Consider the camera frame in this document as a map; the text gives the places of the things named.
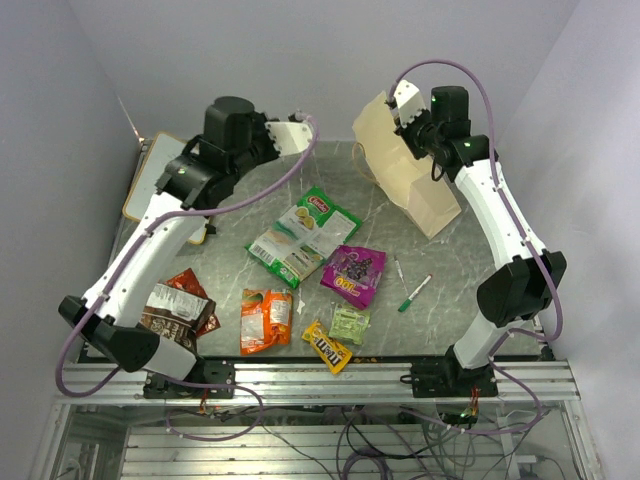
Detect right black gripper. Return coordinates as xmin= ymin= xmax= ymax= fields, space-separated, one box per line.
xmin=393 ymin=103 xmax=442 ymax=161

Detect beige paper bag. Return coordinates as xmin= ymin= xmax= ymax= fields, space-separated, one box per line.
xmin=352 ymin=92 xmax=461 ymax=239

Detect green Chuba cassava chips bag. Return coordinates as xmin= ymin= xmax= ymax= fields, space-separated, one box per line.
xmin=246 ymin=186 xmax=362 ymax=289

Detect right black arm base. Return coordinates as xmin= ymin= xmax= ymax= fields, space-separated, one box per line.
xmin=400 ymin=347 xmax=498 ymax=398

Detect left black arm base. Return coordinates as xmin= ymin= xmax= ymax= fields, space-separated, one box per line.
xmin=143 ymin=359 xmax=236 ymax=400

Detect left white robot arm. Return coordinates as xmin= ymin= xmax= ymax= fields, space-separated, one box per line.
xmin=58 ymin=96 xmax=278 ymax=397

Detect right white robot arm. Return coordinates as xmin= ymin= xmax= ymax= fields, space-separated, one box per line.
xmin=390 ymin=80 xmax=567 ymax=396

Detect purple snack bag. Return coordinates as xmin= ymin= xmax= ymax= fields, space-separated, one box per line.
xmin=320 ymin=245 xmax=386 ymax=310

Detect orange snack bag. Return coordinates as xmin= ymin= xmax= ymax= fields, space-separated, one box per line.
xmin=239 ymin=289 xmax=293 ymax=356

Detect brown snack bag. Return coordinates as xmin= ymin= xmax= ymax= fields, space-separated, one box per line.
xmin=140 ymin=283 xmax=215 ymax=354

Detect yellow M&M's bag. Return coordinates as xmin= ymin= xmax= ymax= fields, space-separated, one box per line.
xmin=302 ymin=319 xmax=352 ymax=375

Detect yellow framed whiteboard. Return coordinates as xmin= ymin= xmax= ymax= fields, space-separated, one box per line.
xmin=122 ymin=132 xmax=186 ymax=222

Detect grey ballpoint pen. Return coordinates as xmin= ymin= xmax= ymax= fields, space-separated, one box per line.
xmin=393 ymin=255 xmax=409 ymax=294

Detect red snack packet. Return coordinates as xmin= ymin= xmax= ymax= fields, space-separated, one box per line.
xmin=165 ymin=268 xmax=220 ymax=338

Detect white marker pen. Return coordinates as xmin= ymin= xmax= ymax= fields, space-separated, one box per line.
xmin=398 ymin=274 xmax=433 ymax=313

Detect light green snack packet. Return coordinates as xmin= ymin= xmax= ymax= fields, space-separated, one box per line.
xmin=329 ymin=304 xmax=370 ymax=345

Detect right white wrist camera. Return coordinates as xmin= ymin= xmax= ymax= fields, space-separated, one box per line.
xmin=386 ymin=80 xmax=426 ymax=128

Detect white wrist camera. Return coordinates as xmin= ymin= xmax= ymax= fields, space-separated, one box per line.
xmin=386 ymin=80 xmax=426 ymax=128
xmin=265 ymin=112 xmax=318 ymax=156

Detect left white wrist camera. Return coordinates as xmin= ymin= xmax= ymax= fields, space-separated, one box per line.
xmin=265 ymin=112 xmax=318 ymax=156

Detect aluminium rail frame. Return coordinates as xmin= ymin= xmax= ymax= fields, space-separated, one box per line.
xmin=29 ymin=134 xmax=601 ymax=480

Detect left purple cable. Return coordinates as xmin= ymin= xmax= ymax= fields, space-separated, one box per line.
xmin=53 ymin=114 xmax=321 ymax=443

